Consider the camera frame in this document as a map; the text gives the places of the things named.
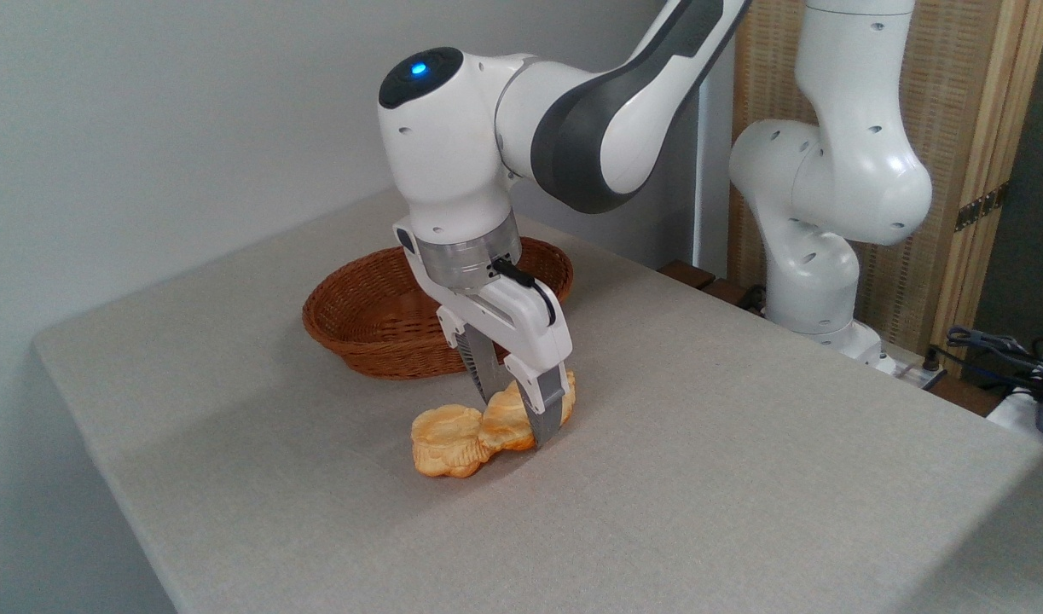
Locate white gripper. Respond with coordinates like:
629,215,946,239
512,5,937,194
393,219,573,450

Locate long golden bread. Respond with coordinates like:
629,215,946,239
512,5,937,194
477,371,577,454

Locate small round golden bread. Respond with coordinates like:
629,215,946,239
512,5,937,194
411,404,488,479

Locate brown wicker basket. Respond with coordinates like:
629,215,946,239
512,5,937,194
302,237,574,380

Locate brown wooden block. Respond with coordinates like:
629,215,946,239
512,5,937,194
700,278,754,310

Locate white vertical pipe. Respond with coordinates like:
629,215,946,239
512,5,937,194
693,81,715,267

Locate dark metal screen hinge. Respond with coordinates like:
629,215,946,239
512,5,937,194
954,182,1010,233

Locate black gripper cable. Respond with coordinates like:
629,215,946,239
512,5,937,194
491,258,558,327

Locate bundle of dark cables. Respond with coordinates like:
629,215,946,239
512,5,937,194
930,327,1043,395

